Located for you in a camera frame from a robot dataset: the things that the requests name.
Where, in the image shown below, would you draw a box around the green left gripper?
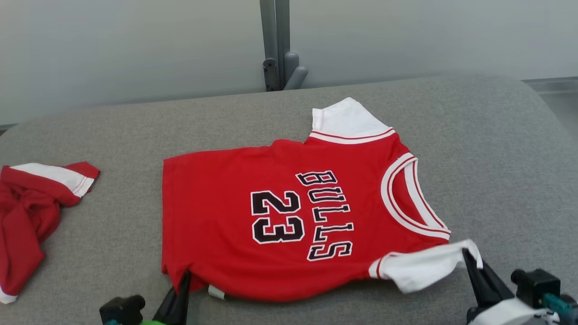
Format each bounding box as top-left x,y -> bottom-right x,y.
139,270 -> 191,325

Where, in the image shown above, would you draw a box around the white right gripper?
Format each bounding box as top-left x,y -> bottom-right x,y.
461,248 -> 561,325

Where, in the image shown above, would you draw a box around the red Bulls 23 jersey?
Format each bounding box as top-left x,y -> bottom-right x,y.
161,97 -> 484,302

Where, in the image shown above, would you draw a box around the red shorts white stripe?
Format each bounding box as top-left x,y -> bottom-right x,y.
0,162 -> 101,304

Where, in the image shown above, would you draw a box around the teal right camera connector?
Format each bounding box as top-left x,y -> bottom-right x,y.
542,292 -> 578,317

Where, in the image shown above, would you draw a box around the black post bracket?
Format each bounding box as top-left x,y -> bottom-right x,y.
263,58 -> 280,92

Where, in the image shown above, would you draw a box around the grey rounded post tubes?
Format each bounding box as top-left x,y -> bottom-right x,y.
283,51 -> 308,90

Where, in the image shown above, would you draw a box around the grey metal post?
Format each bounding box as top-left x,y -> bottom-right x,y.
259,0 -> 290,91

